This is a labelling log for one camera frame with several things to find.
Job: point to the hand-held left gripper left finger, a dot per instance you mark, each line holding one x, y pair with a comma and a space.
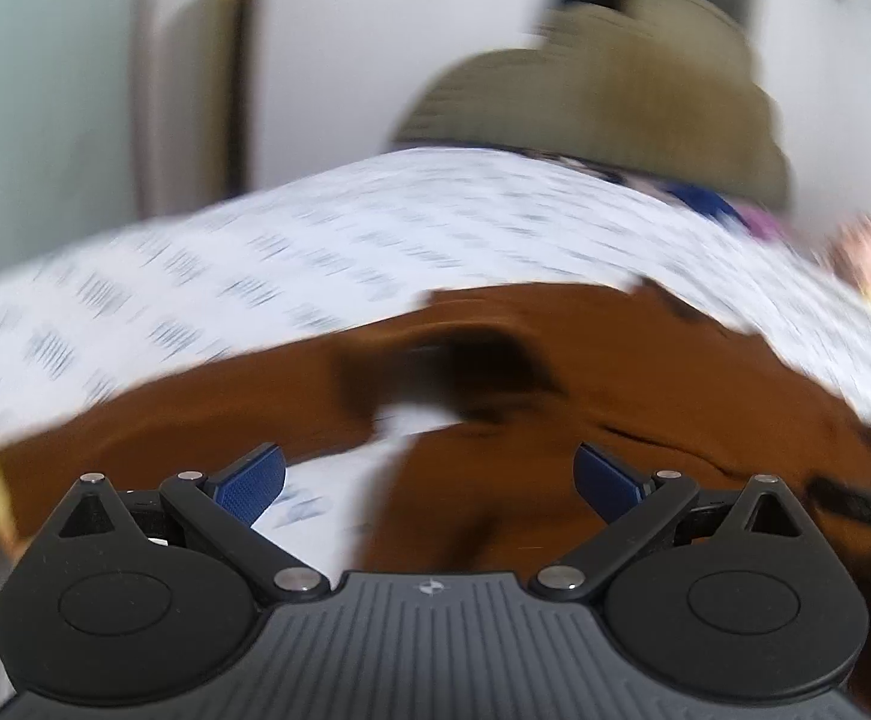
252, 486

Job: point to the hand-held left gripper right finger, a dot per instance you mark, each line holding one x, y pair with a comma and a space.
606, 481

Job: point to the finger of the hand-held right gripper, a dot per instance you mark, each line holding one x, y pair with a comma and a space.
855, 501

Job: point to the brown knit garment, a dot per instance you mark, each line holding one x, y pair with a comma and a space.
593, 360

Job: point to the white printed bedsheet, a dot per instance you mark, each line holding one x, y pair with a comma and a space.
330, 240

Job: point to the dark blue cloth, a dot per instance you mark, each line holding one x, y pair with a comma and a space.
698, 201

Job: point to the purple cloth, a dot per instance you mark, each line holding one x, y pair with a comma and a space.
759, 222

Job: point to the olive green padded headboard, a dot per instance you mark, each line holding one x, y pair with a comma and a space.
593, 105

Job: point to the white door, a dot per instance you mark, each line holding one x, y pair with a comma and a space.
45, 90

